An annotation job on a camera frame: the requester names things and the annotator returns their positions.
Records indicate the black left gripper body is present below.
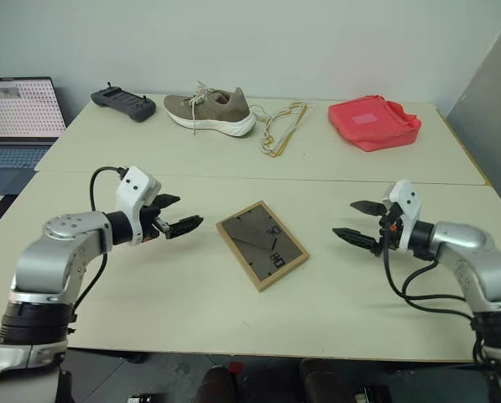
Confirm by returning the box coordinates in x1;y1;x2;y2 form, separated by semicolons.
139;204;172;243

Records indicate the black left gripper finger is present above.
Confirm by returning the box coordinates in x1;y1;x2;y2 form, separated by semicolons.
154;194;181;210
165;214;205;240

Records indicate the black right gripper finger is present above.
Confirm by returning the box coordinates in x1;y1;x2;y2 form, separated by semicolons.
331;228;380;255
349;200;389;218

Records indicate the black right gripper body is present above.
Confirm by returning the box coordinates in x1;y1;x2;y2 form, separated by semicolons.
375;202;404;255

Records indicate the open laptop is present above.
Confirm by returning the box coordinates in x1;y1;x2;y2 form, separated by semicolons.
0;76;68;196

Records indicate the wooden framed square clock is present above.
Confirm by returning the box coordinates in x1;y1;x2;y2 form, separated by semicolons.
215;201;311;293

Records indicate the red fabric bag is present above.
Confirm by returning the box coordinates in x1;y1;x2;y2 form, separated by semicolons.
327;94;423;153

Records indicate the brown sneaker with white sole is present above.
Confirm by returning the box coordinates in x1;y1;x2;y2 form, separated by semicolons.
163;81;258;138

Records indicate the dark grey handheld controller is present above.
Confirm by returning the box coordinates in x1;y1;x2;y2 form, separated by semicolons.
90;81;158;123

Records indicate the yellow shoelace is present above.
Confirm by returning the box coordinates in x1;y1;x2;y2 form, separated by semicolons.
261;103;310;160

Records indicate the white shoelace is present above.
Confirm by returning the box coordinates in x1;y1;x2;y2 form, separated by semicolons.
249;99;318;157

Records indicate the grey upright panel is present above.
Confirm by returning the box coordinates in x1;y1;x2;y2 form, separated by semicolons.
446;7;501;222

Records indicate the dark rounded shape under table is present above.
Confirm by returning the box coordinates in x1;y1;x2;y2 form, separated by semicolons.
198;364;239;403

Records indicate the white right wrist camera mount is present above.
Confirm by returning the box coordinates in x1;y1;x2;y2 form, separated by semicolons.
379;179;423;249

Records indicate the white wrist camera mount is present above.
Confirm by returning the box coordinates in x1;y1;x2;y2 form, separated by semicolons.
115;166;163;246
379;179;423;249

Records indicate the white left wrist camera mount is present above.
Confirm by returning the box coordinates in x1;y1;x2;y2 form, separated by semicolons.
115;166;163;246

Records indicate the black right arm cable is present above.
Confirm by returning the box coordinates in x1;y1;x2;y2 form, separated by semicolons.
382;246;478;314

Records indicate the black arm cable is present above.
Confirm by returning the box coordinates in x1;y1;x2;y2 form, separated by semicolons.
70;166;128;322
382;246;478;314

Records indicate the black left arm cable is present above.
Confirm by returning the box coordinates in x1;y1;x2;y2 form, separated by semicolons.
70;166;128;322

